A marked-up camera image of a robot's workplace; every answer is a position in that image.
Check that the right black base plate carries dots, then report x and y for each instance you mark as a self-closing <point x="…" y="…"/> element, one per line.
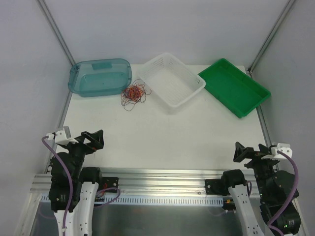
<point x="214" y="187"/>

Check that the teal transparent plastic bin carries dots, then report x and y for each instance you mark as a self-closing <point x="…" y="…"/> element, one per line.
<point x="100" y="77"/>

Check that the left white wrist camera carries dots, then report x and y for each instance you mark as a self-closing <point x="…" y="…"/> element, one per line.
<point x="62" y="136"/>

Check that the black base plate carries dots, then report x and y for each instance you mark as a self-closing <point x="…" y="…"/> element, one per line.
<point x="214" y="187"/>
<point x="107" y="183"/>

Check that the white perforated plastic basket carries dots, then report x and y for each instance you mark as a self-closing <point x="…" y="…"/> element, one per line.
<point x="172" y="82"/>

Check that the left aluminium frame post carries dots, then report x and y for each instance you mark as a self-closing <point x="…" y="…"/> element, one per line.
<point x="55" y="29"/>

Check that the aluminium mounting rail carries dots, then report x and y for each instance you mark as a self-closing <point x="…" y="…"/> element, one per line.
<point x="150" y="182"/>

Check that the green plastic tray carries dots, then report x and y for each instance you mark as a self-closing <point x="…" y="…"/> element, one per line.
<point x="237" y="91"/>

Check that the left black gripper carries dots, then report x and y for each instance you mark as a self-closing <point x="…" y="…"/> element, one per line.
<point x="82" y="143"/>

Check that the aluminium frame post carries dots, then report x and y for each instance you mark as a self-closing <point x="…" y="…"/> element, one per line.
<point x="271" y="35"/>
<point x="55" y="29"/>

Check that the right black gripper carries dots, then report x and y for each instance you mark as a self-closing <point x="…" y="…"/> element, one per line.
<point x="254" y="153"/>

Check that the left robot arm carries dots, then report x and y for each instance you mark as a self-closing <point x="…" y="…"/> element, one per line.
<point x="73" y="186"/>

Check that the white slotted cable duct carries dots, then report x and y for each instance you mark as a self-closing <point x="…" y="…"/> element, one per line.
<point x="168" y="201"/>

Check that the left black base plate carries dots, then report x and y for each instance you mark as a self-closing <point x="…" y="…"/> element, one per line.
<point x="107" y="183"/>

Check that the right aluminium frame post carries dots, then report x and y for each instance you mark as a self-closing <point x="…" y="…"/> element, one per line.
<point x="271" y="35"/>

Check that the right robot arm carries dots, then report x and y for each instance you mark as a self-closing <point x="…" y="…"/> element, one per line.
<point x="276" y="176"/>

